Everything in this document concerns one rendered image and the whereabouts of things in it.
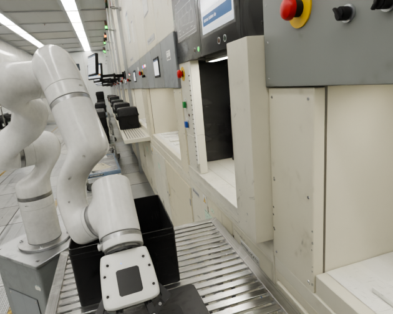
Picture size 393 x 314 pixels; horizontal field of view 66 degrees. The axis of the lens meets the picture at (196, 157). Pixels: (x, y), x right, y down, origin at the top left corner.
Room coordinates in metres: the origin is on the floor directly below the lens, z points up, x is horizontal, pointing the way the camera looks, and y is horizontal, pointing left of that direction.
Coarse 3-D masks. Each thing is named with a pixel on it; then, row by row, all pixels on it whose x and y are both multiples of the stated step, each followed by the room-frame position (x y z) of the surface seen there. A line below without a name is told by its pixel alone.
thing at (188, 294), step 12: (180, 288) 0.59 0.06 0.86; (192, 288) 0.58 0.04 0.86; (156, 300) 0.56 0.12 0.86; (168, 300) 0.55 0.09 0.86; (180, 300) 0.55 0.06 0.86; (192, 300) 0.55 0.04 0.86; (132, 312) 0.53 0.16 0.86; (144, 312) 0.52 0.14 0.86; (168, 312) 0.52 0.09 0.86; (180, 312) 0.51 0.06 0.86; (192, 312) 0.51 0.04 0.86; (204, 312) 0.51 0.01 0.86
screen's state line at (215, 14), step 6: (228, 0) 0.93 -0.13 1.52; (222, 6) 0.98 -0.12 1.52; (228, 6) 0.94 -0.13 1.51; (210, 12) 1.08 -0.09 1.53; (216, 12) 1.03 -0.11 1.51; (222, 12) 0.98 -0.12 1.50; (204, 18) 1.15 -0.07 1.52; (210, 18) 1.08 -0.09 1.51; (216, 18) 1.03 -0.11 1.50; (204, 24) 1.15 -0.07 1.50
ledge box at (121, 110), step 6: (120, 108) 3.77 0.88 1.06; (126, 108) 3.75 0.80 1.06; (132, 108) 3.76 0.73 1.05; (120, 114) 3.72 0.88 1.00; (126, 114) 3.74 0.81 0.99; (132, 114) 3.75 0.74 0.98; (138, 114) 3.78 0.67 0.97; (120, 120) 3.72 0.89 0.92; (126, 120) 3.74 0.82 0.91; (132, 120) 3.75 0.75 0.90; (138, 120) 3.78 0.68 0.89; (120, 126) 3.72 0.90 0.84; (126, 126) 3.74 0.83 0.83; (132, 126) 3.75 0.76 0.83; (138, 126) 3.77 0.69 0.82
